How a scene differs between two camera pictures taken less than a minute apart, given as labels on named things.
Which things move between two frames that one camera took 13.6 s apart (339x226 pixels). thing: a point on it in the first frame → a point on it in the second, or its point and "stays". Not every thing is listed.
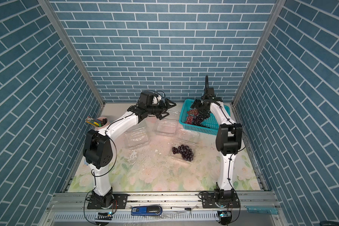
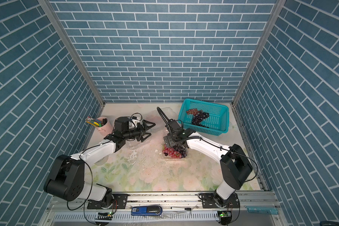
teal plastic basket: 212,124 stays
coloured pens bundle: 93,122 stays
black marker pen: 187,209 stays
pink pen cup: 104,120 stays
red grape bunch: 189,119 → 171,152
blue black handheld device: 155,210 stays
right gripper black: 197,104 → 170,137
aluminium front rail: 71,209 stays
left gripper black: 162,108 → 141,131
